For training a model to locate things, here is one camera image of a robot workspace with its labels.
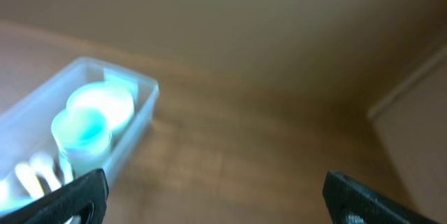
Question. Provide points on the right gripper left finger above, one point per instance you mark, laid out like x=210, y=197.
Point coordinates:
x=85, y=197

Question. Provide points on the clear plastic container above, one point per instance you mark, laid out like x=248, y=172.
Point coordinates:
x=25, y=127

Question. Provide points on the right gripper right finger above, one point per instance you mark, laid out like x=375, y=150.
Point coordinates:
x=349, y=201

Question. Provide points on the green plastic fork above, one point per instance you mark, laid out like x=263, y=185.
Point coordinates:
x=66, y=169

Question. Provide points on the blue plastic cup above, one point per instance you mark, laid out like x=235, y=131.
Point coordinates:
x=83, y=130

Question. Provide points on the green plastic cup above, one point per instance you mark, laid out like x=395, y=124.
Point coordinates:
x=85, y=161

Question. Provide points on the yellow plastic fork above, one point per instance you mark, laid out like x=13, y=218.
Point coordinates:
x=29, y=180

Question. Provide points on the blue plastic fork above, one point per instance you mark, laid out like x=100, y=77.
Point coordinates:
x=11, y=205

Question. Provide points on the beige cabinet corner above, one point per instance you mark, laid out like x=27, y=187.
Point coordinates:
x=411, y=124

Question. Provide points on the blue plastic bowl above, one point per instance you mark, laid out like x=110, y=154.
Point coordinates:
x=114, y=101

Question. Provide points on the pink plastic spoon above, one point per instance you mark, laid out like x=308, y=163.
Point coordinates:
x=43, y=164

